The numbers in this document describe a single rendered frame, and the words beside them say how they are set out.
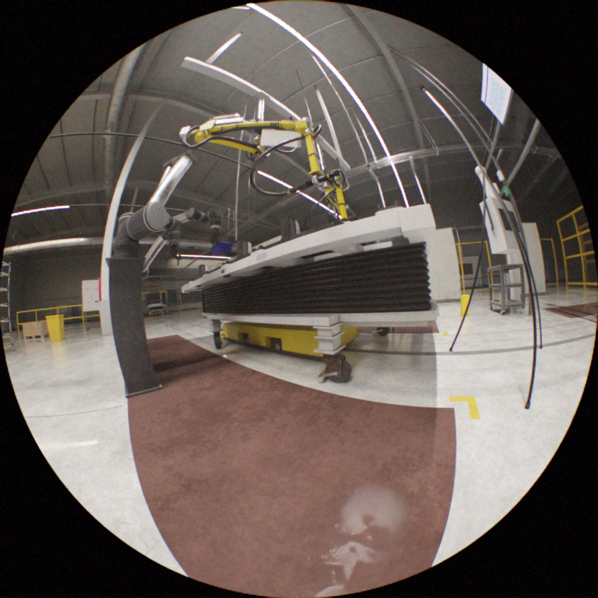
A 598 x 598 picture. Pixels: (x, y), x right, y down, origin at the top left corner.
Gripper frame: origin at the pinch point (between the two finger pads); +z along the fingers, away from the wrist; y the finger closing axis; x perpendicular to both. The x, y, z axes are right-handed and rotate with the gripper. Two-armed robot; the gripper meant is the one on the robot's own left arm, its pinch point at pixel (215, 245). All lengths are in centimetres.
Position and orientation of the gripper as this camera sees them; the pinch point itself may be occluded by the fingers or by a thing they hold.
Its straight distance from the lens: 182.9
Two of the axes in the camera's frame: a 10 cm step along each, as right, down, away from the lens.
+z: 0.9, 10.0, 0.2
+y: 6.3, -0.7, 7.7
